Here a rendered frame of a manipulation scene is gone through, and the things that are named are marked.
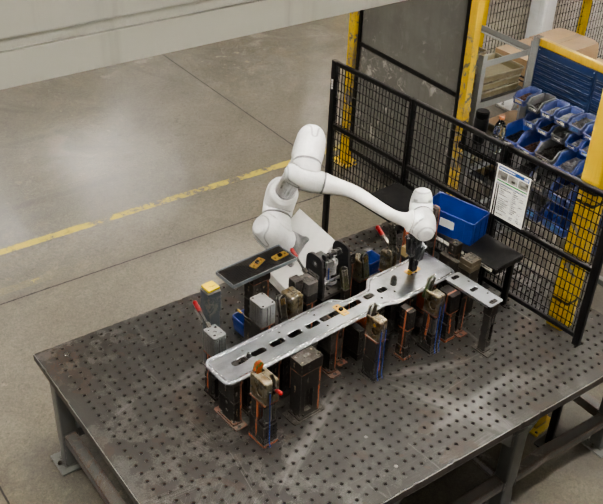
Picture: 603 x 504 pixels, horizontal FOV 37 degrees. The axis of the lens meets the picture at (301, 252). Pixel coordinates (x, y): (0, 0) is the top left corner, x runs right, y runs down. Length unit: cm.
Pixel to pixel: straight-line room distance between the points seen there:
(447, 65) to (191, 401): 311
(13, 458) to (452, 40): 369
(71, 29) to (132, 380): 360
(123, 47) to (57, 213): 609
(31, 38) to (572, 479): 453
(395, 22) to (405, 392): 313
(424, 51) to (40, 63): 571
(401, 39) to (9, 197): 309
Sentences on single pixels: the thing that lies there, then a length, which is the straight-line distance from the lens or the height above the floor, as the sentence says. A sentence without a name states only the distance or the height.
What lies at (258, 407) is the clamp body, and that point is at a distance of 384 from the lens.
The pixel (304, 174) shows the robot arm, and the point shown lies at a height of 156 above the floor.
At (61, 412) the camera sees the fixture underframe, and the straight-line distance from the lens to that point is 464.
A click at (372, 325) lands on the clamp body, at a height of 101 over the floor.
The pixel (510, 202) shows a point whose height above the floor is 127.
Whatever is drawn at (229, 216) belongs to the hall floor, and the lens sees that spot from 669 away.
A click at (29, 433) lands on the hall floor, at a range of 512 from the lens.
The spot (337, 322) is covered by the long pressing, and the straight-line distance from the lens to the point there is 412.
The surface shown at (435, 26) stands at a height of 144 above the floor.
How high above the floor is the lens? 358
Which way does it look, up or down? 35 degrees down
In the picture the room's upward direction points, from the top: 3 degrees clockwise
